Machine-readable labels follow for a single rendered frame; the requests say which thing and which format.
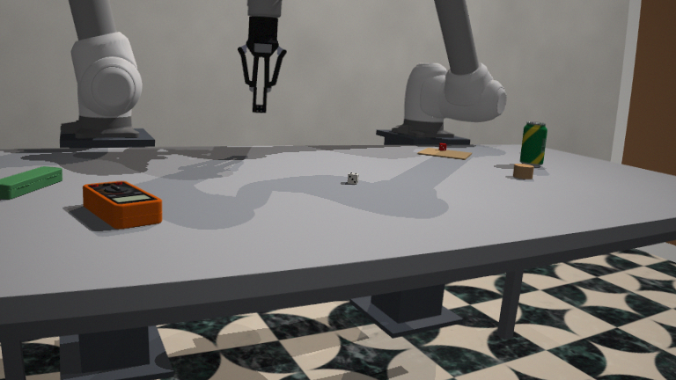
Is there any orange digital multimeter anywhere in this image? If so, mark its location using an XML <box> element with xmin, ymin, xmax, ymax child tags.
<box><xmin>83</xmin><ymin>181</ymin><xmax>162</xmax><ymax>229</ymax></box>

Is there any green soda can with yellow stripes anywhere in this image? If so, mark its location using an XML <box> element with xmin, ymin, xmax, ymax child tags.
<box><xmin>520</xmin><ymin>121</ymin><xmax>547</xmax><ymax>167</ymax></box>

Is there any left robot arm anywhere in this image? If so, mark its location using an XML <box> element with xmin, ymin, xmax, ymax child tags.
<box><xmin>247</xmin><ymin>0</ymin><xmax>506</xmax><ymax>138</ymax></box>

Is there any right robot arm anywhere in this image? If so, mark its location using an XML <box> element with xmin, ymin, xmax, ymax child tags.
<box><xmin>61</xmin><ymin>0</ymin><xmax>142</xmax><ymax>138</ymax></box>

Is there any tan square mat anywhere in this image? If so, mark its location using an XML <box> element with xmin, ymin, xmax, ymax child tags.
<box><xmin>417</xmin><ymin>148</ymin><xmax>472</xmax><ymax>160</ymax></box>

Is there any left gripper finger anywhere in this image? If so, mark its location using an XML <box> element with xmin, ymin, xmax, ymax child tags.
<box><xmin>238</xmin><ymin>44</ymin><xmax>260</xmax><ymax>113</ymax></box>
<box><xmin>263</xmin><ymin>46</ymin><xmax>287</xmax><ymax>113</ymax></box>

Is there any tan cylinder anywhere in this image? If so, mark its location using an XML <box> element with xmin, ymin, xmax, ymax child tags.
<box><xmin>513</xmin><ymin>164</ymin><xmax>534</xmax><ymax>179</ymax></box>

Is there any white die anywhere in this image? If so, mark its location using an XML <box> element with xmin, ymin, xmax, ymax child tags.
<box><xmin>348</xmin><ymin>172</ymin><xmax>359</xmax><ymax>184</ymax></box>

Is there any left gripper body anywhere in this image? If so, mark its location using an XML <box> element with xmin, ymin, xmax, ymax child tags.
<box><xmin>246</xmin><ymin>16</ymin><xmax>278</xmax><ymax>56</ymax></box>

